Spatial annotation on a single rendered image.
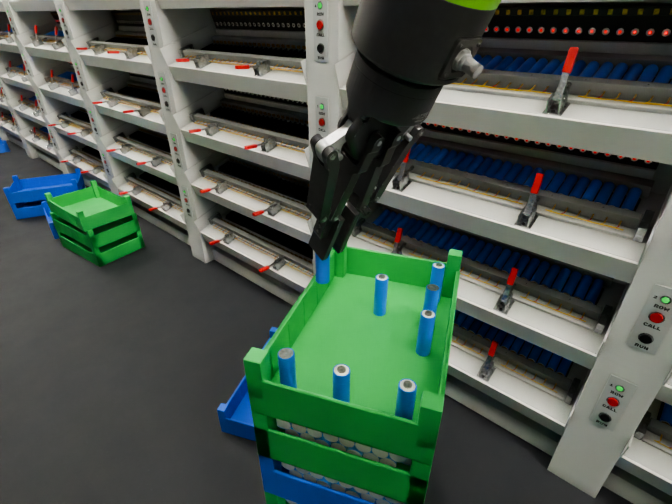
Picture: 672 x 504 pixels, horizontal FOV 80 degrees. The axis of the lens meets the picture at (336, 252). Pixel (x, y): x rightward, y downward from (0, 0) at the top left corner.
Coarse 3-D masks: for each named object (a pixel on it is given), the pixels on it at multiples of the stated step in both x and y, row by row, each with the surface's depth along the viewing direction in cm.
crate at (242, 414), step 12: (240, 384) 102; (240, 396) 103; (228, 408) 94; (240, 408) 102; (228, 420) 93; (240, 420) 99; (252, 420) 99; (228, 432) 96; (240, 432) 94; (252, 432) 93
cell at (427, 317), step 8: (424, 312) 50; (432, 312) 50; (424, 320) 49; (432, 320) 49; (424, 328) 49; (432, 328) 50; (424, 336) 50; (416, 344) 52; (424, 344) 51; (416, 352) 52; (424, 352) 51
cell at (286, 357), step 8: (280, 352) 43; (288, 352) 43; (280, 360) 43; (288, 360) 43; (280, 368) 43; (288, 368) 43; (280, 376) 44; (288, 376) 44; (288, 384) 44; (296, 384) 46
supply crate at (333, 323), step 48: (336, 288) 65; (288, 336) 51; (336, 336) 55; (384, 336) 55; (432, 336) 55; (384, 384) 48; (432, 384) 48; (336, 432) 42; (384, 432) 39; (432, 432) 37
